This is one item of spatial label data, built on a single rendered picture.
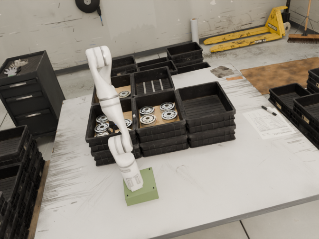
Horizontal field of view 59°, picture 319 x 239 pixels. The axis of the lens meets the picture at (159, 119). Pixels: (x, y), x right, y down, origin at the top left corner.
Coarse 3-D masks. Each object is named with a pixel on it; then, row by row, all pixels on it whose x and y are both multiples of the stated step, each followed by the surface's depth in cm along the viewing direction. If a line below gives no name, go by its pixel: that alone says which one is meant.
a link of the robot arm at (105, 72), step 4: (100, 48) 128; (104, 48) 127; (108, 48) 129; (104, 52) 127; (108, 52) 127; (104, 56) 127; (108, 56) 127; (104, 60) 128; (108, 60) 128; (104, 64) 130; (108, 64) 131; (104, 68) 138; (108, 68) 136; (100, 72) 142; (104, 72) 139; (108, 72) 138; (104, 76) 141; (108, 76) 141; (108, 80) 144
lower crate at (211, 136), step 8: (224, 128) 171; (232, 128) 172; (192, 136) 172; (200, 136) 174; (208, 136) 175; (216, 136) 175; (224, 136) 176; (232, 136) 177; (192, 144) 177; (200, 144) 178; (208, 144) 178
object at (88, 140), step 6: (132, 102) 192; (90, 108) 194; (132, 108) 186; (90, 114) 188; (132, 114) 180; (90, 120) 182; (132, 120) 174; (132, 126) 169; (120, 132) 166; (132, 132) 166; (90, 138) 165; (96, 138) 165; (102, 138) 166; (108, 138) 166
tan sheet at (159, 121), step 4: (156, 108) 200; (156, 112) 195; (160, 112) 195; (140, 116) 195; (156, 116) 192; (160, 116) 191; (156, 120) 187; (160, 120) 187; (176, 120) 184; (140, 124) 187; (156, 124) 184
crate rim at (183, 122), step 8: (136, 96) 198; (144, 96) 197; (176, 96) 192; (136, 112) 181; (136, 120) 173; (184, 120) 165; (136, 128) 167; (144, 128) 165; (152, 128) 165; (160, 128) 166
